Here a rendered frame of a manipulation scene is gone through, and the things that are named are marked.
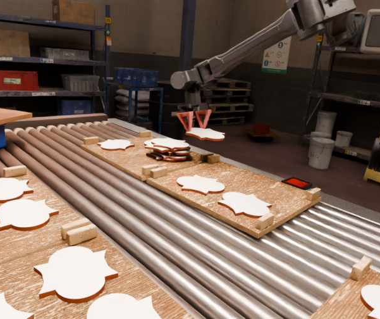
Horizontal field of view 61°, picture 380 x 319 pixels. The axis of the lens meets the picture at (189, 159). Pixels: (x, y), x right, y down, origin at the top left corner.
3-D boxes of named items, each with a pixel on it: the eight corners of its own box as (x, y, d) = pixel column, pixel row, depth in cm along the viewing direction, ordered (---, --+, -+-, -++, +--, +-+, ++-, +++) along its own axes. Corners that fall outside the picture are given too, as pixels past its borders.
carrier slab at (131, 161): (150, 138, 153) (150, 135, 153) (215, 162, 126) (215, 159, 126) (80, 148, 130) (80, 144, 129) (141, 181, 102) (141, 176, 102)
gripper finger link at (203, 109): (187, 131, 120) (184, 106, 119) (200, 130, 125) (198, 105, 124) (200, 131, 116) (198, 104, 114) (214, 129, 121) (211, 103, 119)
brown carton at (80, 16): (85, 27, 509) (85, 5, 499) (95, 27, 480) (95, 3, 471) (52, 23, 479) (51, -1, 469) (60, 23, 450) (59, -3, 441)
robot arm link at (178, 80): (219, 83, 113) (211, 59, 113) (206, 82, 103) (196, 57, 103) (191, 96, 119) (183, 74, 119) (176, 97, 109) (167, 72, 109)
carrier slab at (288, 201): (217, 163, 126) (218, 159, 125) (320, 200, 99) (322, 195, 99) (146, 183, 102) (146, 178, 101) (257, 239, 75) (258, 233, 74)
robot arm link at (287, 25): (329, 28, 86) (315, -12, 85) (320, 27, 82) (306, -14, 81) (213, 89, 117) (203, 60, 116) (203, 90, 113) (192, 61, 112)
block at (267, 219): (267, 220, 81) (269, 211, 80) (274, 223, 79) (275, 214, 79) (254, 228, 76) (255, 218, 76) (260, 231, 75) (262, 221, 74)
